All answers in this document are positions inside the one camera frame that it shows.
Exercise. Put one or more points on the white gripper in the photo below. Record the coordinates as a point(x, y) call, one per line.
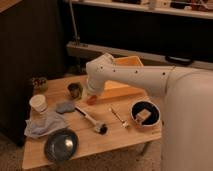
point(95, 86)

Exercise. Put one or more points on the red orange apple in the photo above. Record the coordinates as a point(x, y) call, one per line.
point(91, 100)

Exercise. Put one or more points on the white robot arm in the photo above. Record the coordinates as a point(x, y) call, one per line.
point(187, 131)

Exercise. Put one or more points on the yellow plastic bin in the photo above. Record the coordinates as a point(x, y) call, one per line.
point(115, 89)

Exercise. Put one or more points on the metal spoon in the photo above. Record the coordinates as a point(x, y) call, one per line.
point(123, 122)

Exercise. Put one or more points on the metal lamp pole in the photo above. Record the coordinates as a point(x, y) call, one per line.
point(76, 35)

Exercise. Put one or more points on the small patterned cup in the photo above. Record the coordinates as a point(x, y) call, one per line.
point(39, 83)

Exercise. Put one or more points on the beige block in bowl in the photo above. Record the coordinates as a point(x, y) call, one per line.
point(142, 115)

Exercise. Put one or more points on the white paper cup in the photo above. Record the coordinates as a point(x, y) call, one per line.
point(38, 102)

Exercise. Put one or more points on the grey cloth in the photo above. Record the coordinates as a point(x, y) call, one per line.
point(46, 124)

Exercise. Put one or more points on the dark round plate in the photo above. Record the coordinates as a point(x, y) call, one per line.
point(61, 145)

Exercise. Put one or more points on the black white bowl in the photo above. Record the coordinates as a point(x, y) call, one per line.
point(152, 120)

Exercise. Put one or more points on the white shelf board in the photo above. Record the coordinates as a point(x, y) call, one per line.
point(146, 8)

